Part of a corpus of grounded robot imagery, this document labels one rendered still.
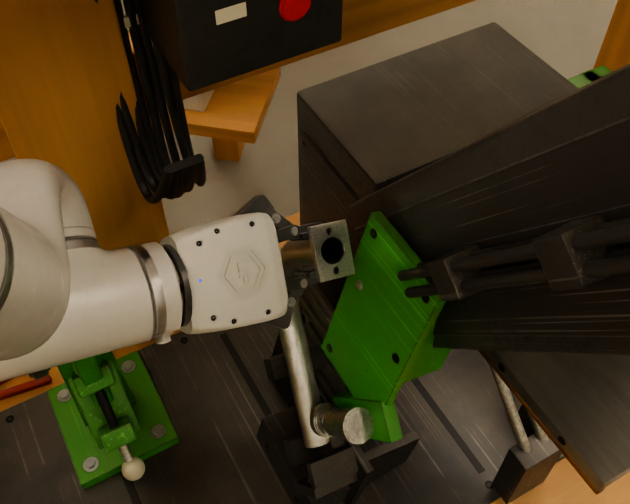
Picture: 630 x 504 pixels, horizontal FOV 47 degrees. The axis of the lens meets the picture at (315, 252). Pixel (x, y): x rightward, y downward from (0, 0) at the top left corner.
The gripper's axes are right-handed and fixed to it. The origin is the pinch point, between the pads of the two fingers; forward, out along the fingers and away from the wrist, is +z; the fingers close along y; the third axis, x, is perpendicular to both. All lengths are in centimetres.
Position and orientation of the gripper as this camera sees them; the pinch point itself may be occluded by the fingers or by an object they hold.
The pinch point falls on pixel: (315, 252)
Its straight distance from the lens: 72.4
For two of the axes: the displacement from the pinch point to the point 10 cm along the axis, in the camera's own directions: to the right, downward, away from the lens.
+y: -1.7, -9.8, -1.0
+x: -5.2, 0.1, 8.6
